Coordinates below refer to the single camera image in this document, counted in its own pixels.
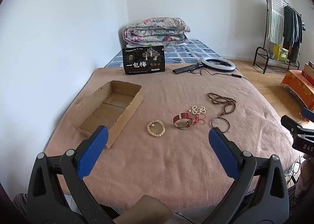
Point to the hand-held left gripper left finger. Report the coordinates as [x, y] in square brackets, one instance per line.
[94, 149]

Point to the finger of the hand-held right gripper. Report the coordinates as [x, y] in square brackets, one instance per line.
[292, 123]
[307, 113]

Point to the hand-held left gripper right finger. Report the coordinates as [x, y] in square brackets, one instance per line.
[222, 149]

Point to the thin metal bangle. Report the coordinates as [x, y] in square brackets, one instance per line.
[212, 126]

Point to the cardboard box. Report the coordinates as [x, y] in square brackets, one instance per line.
[115, 102]

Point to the red boxes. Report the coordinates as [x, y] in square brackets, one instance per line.
[308, 71]

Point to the pink blanket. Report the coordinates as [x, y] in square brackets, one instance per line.
[171, 165]

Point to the yellow box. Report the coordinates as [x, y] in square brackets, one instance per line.
[281, 53]

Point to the black metal clothes rack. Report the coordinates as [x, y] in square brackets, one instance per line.
[258, 53]

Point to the person's leg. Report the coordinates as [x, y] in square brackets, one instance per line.
[147, 210]

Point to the black folded tripod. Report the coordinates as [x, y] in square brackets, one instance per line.
[186, 68]

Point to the dark hanging clothes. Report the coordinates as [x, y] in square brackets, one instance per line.
[292, 25]

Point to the black printed snack packet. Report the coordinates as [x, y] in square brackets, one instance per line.
[143, 63]

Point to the blue checked mattress sheet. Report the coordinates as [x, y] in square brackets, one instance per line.
[189, 51]

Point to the folded floral quilt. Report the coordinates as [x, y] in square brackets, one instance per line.
[154, 30]

